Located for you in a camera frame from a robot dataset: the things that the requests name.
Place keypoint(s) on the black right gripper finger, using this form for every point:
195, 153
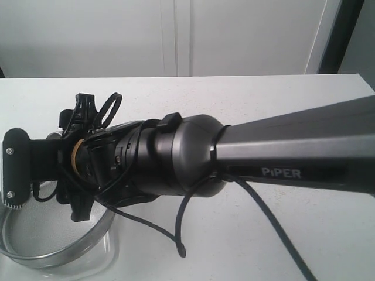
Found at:
81, 117
79, 210

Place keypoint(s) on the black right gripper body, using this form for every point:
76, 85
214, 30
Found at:
103, 166

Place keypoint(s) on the round steel mesh sieve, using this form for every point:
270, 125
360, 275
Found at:
42, 235

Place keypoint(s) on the small stainless steel cup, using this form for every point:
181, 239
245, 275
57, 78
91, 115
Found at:
54, 135

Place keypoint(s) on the clear glass bowl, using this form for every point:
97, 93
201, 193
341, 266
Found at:
96, 260

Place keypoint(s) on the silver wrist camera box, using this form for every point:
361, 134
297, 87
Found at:
16, 174

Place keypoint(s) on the dark vertical post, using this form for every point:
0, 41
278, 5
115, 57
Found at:
340, 36

